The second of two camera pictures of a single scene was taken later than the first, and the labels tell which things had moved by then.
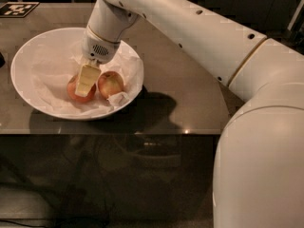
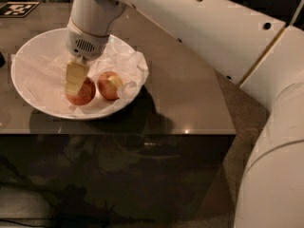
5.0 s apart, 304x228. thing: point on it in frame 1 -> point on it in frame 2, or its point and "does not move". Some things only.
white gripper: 96,48 -> 85,45
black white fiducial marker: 17,9 does not move
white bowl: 42,66 does not move
